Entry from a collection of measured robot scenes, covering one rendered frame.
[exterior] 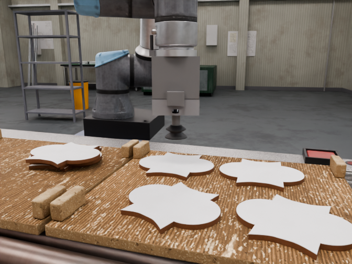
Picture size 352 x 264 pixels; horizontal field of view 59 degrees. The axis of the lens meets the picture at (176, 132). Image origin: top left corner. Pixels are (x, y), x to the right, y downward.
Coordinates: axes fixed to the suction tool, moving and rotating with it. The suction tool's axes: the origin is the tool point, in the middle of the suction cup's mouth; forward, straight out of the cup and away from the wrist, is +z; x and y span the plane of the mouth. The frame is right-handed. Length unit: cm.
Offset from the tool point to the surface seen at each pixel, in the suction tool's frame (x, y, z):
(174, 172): -5.2, -0.2, 5.3
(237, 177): -7.0, 10.7, 5.4
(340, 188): -9.7, 27.2, 6.1
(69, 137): 30.3, -31.7, 8.2
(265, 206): -17.9, 12.7, 5.3
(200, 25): 1064, 68, -113
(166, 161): 0.8, -1.9, 5.3
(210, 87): 840, 86, 72
